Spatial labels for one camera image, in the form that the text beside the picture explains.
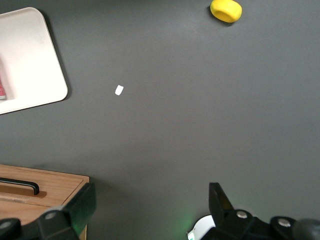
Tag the yellow sponge block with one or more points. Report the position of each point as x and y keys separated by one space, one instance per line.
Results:
x=226 y=11

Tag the red coke bottle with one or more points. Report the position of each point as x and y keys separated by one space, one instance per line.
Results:
x=2 y=90

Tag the wooden two-drawer cabinet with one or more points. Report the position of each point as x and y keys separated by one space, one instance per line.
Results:
x=55 y=185

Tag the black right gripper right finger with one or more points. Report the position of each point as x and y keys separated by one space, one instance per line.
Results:
x=225 y=220

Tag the beige plastic tray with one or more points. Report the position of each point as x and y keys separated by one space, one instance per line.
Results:
x=30 y=60

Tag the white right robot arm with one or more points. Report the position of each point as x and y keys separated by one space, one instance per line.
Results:
x=202 y=225

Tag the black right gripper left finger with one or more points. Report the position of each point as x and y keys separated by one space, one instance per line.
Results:
x=75 y=212

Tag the small white paper scrap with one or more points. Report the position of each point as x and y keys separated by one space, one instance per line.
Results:
x=119 y=90

